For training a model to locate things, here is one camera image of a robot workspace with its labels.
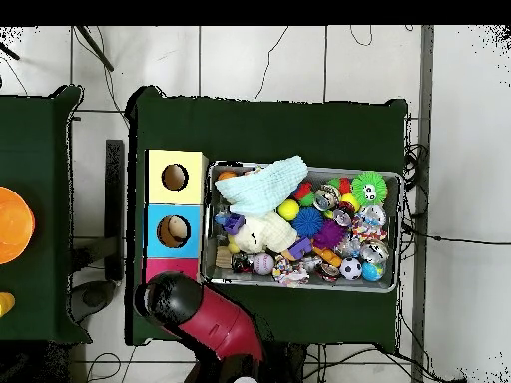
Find purple plastic toy block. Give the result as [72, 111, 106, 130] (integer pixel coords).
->
[222, 212, 246, 235]

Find mint green cloth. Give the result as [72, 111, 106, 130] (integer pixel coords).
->
[214, 154, 309, 218]

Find cream yellow cloth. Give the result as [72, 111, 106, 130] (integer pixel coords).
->
[233, 210, 298, 255]

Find smooth yellow ball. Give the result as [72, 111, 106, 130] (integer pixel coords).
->
[277, 198, 300, 221]

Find plain blue spiky ball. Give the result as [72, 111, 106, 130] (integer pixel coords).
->
[291, 206, 324, 239]

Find colourful knotted rope toy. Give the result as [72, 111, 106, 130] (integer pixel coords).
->
[271, 254, 311, 288]

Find wooden box with three holes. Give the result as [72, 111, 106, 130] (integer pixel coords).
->
[141, 149, 210, 284]

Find shallow metal mesh bin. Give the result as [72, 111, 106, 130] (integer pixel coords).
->
[201, 160, 403, 294]

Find white toy baseball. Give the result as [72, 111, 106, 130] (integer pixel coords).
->
[252, 253, 275, 276]

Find crushed black drink can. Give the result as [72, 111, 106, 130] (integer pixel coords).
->
[231, 252, 254, 274]

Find crushed silver drink can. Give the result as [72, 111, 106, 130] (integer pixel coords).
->
[312, 184, 342, 212]

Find dark green table cloth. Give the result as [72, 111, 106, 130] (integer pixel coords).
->
[124, 85, 409, 354]
[0, 84, 93, 344]

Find green spiky ball with eyes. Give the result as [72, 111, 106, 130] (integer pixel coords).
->
[350, 170, 389, 207]

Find small toy soccer ball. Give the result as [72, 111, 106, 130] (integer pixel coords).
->
[339, 257, 363, 281]

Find black upright panel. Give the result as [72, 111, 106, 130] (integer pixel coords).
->
[104, 139, 126, 282]

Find black tripod leg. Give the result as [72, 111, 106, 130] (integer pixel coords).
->
[75, 25, 115, 73]
[0, 41, 20, 61]

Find orange bowl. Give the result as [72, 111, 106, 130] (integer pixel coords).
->
[0, 186, 36, 265]

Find small yellow object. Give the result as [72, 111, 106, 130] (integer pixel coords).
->
[0, 291, 16, 318]

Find thin black floor cable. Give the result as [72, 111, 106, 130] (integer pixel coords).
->
[254, 25, 289, 103]

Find black cable bundle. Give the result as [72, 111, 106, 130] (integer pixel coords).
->
[402, 143, 430, 192]

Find black cable with connector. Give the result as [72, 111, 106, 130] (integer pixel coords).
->
[402, 222, 511, 245]

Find grey floor cable cover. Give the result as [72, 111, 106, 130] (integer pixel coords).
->
[410, 25, 435, 383]

